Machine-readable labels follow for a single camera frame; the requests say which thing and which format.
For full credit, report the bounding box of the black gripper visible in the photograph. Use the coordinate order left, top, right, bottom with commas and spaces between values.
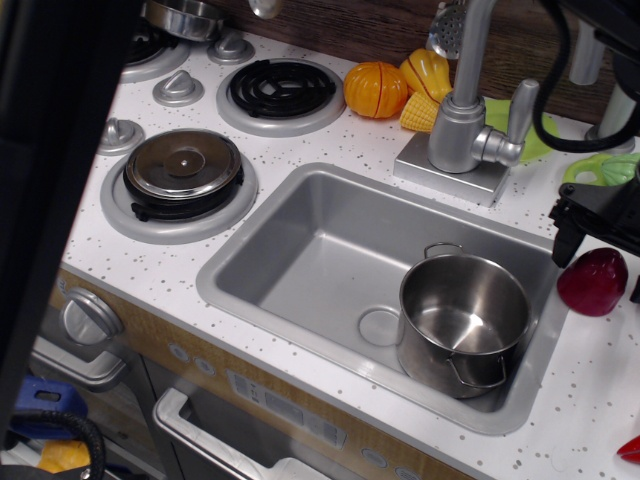
549, 180, 640, 305

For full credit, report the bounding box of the red toy sweet potato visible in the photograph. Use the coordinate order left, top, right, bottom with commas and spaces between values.
556, 248, 629, 317

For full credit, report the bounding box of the stainless steel pot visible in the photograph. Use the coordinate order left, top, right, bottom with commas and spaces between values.
397, 242, 531, 399

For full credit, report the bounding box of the grey toy sink basin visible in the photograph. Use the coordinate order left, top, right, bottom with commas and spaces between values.
196, 163, 567, 435

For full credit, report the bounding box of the silver toy faucet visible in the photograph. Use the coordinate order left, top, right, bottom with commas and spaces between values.
393, 1, 540, 207

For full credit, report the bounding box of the light green plate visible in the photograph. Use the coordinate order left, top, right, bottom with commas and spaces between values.
485, 98, 559, 164

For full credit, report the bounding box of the red toy at right edge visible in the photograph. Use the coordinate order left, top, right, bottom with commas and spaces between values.
616, 436, 640, 464

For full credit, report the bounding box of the yellow toy corn piece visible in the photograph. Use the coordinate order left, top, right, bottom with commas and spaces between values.
400, 92, 440, 133

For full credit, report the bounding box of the silver perforated spoon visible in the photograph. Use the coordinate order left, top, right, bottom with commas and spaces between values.
426, 1, 466, 60

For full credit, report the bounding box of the orange toy pumpkin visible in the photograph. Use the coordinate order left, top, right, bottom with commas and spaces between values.
343, 62, 409, 119

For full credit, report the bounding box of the black coil burner rear centre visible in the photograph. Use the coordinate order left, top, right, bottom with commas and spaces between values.
229, 60, 337, 119

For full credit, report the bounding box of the black coil burner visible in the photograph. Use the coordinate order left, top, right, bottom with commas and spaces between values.
229, 60, 337, 119
125, 18, 179, 67

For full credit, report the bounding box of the hanging silver ladle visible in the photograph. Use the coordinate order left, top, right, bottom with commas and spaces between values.
248, 0, 284, 20

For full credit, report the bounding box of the silver stove knob upper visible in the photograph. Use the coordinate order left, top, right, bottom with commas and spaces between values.
207, 31, 255, 65

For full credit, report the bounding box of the silver stove knob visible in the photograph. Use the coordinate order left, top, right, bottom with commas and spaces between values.
207, 31, 255, 65
97, 117, 145, 156
152, 70, 204, 108

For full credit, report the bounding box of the silver stove knob middle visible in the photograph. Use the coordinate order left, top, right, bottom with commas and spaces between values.
152, 70, 204, 108

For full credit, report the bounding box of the steel bowl at back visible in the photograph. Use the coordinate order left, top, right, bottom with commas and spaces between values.
142, 0, 228, 42

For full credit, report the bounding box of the silver stove knob lower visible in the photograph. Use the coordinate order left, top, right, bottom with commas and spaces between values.
97, 117, 145, 156

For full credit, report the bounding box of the black coil burner rear left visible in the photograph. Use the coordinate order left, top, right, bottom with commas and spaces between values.
125, 18, 179, 67

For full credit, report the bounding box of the silver oven dial knob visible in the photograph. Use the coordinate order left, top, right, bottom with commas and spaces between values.
59, 287, 124, 346

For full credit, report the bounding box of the yellow object lower left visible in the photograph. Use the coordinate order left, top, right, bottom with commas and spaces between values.
37, 440, 91, 474

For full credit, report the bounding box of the blue plastic clamp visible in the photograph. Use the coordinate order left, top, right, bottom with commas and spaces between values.
9, 375, 88, 440

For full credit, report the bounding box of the silver rack post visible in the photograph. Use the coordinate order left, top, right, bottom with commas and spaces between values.
569, 20, 637, 141

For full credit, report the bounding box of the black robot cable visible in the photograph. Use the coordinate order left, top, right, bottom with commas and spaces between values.
530, 0, 640, 155

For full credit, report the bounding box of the silver dishwasher door handle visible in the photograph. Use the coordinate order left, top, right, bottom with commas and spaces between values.
153, 387, 355, 479

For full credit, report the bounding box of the silver oven door handle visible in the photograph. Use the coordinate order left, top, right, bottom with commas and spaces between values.
31, 337, 129, 393

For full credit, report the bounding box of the black corrugated cable lower left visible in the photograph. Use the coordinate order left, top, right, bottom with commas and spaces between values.
9, 408, 109, 480

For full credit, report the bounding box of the dark foreground post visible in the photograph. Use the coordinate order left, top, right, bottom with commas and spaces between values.
1, 1, 142, 422

